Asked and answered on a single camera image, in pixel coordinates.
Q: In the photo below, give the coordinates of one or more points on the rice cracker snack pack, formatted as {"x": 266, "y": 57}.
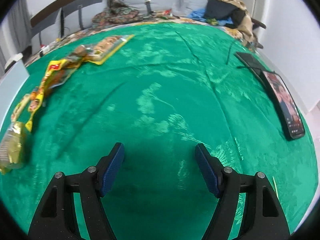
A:
{"x": 12, "y": 147}

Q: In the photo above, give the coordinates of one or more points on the blue cloth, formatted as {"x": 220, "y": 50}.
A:
{"x": 198, "y": 15}

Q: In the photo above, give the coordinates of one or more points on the black smartphone with lit screen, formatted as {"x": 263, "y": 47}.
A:
{"x": 286, "y": 105}

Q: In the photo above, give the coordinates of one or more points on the grey sofa cushions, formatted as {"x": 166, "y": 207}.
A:
{"x": 59, "y": 18}

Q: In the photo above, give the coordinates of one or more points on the yellow chicken feet snack pack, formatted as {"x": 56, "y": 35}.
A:
{"x": 57, "y": 73}

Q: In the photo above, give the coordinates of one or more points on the brown vacuum snack pack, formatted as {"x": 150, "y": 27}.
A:
{"x": 82, "y": 53}

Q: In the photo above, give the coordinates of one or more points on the green patterned tablecloth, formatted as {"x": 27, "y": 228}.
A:
{"x": 168, "y": 89}

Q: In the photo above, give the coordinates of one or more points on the clear plastic bag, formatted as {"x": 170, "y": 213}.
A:
{"x": 180, "y": 8}

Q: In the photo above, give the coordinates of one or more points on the dark floral cloth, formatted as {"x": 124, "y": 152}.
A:
{"x": 118, "y": 12}

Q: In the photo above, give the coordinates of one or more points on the yellow-edged clear snack pack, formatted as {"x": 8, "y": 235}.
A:
{"x": 104, "y": 49}

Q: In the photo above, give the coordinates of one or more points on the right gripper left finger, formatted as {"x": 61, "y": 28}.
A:
{"x": 55, "y": 216}

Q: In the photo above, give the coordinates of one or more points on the black bag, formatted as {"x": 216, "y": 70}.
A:
{"x": 218, "y": 10}

